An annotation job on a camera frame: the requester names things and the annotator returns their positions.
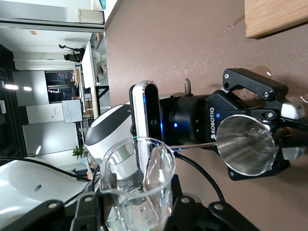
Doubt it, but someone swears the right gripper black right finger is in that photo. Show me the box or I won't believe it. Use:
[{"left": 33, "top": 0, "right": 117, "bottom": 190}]
[{"left": 168, "top": 174, "right": 262, "bottom": 231}]

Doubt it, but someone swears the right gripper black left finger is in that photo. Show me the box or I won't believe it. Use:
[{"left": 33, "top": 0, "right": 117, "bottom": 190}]
[{"left": 0, "top": 173, "right": 118, "bottom": 231}]

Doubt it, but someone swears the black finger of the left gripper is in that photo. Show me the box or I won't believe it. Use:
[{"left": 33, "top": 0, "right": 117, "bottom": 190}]
[{"left": 227, "top": 134, "right": 308, "bottom": 181}]

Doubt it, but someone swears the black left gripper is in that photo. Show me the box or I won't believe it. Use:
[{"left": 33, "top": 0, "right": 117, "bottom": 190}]
[{"left": 160, "top": 68, "right": 308, "bottom": 150}]

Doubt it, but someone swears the steel double jigger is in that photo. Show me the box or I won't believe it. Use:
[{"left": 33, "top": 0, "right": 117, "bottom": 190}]
[{"left": 216, "top": 114, "right": 276, "bottom": 175}]

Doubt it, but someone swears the clear glass beaker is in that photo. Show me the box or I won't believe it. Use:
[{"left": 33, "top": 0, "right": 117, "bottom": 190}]
[{"left": 100, "top": 137, "right": 178, "bottom": 231}]

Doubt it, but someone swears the green potted plant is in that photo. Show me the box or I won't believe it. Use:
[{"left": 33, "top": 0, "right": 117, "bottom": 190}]
[{"left": 73, "top": 144, "right": 85, "bottom": 161}]

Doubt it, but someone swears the wooden cutting board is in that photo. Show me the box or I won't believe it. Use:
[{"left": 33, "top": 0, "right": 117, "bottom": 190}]
[{"left": 244, "top": 0, "right": 308, "bottom": 39}]

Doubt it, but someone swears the brown table cover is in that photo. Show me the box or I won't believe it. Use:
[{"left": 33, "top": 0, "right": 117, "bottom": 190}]
[{"left": 104, "top": 0, "right": 308, "bottom": 231}]

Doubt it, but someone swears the white whiteboard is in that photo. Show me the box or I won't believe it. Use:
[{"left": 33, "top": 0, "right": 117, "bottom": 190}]
[{"left": 62, "top": 100, "right": 84, "bottom": 124}]

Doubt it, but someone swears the white desk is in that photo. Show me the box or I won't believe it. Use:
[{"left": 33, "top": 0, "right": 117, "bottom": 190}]
[{"left": 81, "top": 40, "right": 97, "bottom": 90}]

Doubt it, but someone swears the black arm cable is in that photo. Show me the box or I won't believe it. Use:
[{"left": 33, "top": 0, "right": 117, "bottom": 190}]
[{"left": 0, "top": 154, "right": 226, "bottom": 203}]

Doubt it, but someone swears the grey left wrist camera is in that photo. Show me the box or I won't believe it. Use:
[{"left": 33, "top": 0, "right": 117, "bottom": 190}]
[{"left": 129, "top": 80, "right": 163, "bottom": 174}]

